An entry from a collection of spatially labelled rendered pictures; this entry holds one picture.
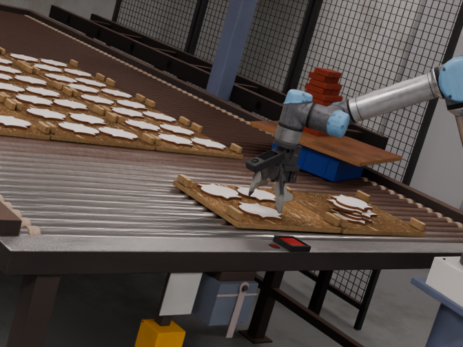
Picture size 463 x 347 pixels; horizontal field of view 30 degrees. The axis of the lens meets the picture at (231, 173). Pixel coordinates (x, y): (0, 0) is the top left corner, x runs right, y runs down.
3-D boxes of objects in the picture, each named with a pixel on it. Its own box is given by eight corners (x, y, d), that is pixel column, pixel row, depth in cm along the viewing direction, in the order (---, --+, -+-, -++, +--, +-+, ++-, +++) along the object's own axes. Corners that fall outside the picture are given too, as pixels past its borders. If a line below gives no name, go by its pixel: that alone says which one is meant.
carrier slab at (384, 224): (425, 237, 293) (426, 233, 293) (342, 233, 267) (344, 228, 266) (353, 200, 319) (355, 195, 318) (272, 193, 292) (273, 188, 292)
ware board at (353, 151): (401, 160, 373) (402, 156, 372) (359, 166, 329) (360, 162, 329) (301, 124, 395) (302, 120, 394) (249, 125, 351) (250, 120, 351)
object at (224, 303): (247, 337, 232) (265, 276, 228) (207, 341, 223) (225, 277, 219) (222, 318, 240) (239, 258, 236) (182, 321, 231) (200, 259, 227)
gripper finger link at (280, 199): (297, 211, 252) (293, 181, 254) (282, 211, 248) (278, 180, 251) (291, 214, 254) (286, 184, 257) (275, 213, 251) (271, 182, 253)
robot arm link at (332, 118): (354, 111, 253) (319, 99, 256) (347, 115, 243) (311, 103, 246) (346, 135, 255) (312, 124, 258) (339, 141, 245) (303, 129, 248)
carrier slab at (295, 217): (340, 233, 267) (341, 228, 266) (237, 228, 241) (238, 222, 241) (271, 193, 293) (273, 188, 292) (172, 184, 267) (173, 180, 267)
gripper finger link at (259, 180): (260, 197, 265) (278, 180, 260) (246, 195, 262) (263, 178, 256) (258, 188, 267) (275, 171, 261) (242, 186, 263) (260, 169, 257)
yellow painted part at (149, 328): (178, 359, 221) (202, 275, 216) (150, 362, 215) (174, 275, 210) (161, 344, 226) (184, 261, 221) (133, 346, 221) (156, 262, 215)
